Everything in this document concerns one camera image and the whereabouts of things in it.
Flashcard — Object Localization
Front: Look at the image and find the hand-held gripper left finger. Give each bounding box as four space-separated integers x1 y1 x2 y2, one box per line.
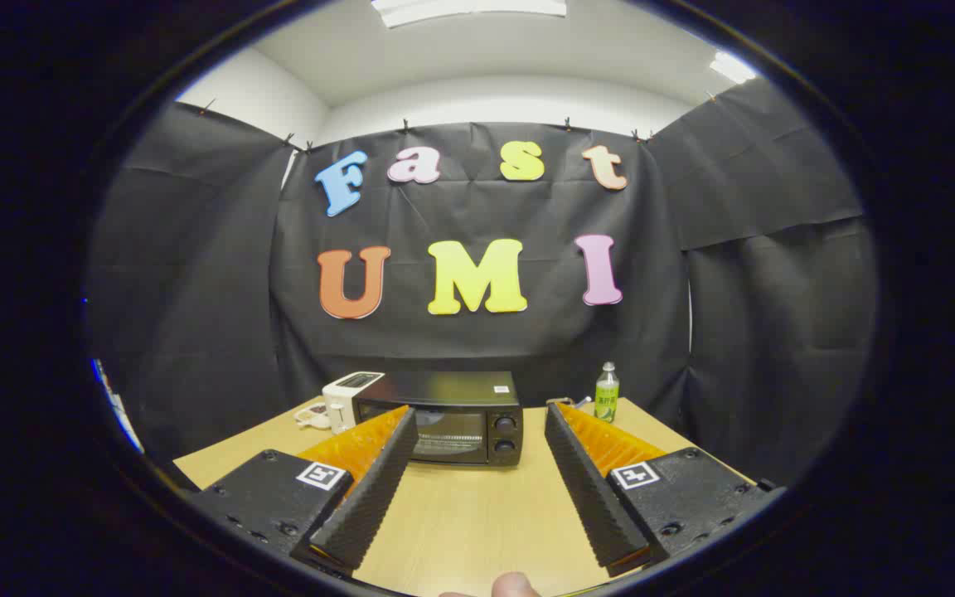
187 405 420 579

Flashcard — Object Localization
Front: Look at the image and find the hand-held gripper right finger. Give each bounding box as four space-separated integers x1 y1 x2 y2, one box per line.
544 402 787 579

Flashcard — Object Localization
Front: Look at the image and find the black toaster oven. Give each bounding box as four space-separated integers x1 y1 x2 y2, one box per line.
351 371 524 467

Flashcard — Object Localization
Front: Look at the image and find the white pop-up toaster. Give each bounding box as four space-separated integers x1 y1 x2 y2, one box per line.
322 371 385 434

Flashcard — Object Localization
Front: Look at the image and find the green drink bottle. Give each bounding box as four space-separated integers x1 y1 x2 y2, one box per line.
594 362 620 424

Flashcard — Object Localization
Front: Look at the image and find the small ceiling light panel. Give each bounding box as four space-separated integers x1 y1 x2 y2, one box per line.
710 51 758 84

